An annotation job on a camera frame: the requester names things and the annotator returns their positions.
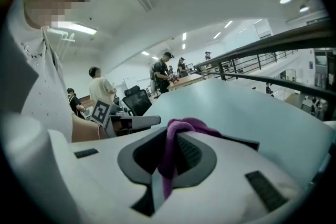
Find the person's left forearm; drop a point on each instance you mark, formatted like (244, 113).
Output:
(84, 131)

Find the black metal railing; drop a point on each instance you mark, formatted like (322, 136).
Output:
(288, 36)

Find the blue wall poster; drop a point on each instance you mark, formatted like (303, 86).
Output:
(311, 65)

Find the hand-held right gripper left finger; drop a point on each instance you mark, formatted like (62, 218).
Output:
(105, 165)

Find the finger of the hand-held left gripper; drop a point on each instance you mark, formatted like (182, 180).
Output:
(147, 122)

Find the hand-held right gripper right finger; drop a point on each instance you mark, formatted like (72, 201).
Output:
(231, 178)

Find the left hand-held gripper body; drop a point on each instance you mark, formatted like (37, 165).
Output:
(101, 112)

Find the long ceiling tube light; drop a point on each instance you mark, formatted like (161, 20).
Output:
(76, 27)

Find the wooden table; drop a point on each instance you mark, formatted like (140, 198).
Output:
(186, 81)

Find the purple cloth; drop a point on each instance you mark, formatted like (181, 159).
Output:
(170, 139)

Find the white whiteboard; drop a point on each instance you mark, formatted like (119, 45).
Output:
(130, 82)

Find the white studded t-shirt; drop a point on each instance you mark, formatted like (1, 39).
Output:
(47, 81)

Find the row of ceiling panel lights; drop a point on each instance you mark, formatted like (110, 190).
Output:
(184, 36)

